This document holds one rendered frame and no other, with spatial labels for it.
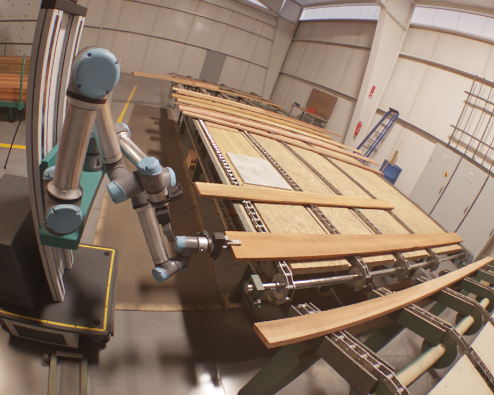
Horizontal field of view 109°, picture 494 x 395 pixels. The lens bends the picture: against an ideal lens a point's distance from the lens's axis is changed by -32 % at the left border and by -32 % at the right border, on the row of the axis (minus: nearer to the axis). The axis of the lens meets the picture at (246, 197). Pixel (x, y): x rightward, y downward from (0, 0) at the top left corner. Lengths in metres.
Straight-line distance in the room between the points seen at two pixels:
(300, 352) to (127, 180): 0.94
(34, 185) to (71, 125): 0.49
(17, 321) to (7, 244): 0.55
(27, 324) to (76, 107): 1.25
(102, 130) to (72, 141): 0.18
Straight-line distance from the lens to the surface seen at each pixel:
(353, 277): 1.76
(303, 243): 1.55
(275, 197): 1.92
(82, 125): 0.71
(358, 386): 1.01
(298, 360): 1.18
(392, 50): 9.23
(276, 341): 0.91
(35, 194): 1.17
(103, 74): 0.66
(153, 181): 0.86
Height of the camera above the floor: 1.67
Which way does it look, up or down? 27 degrees down
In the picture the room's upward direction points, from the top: 21 degrees clockwise
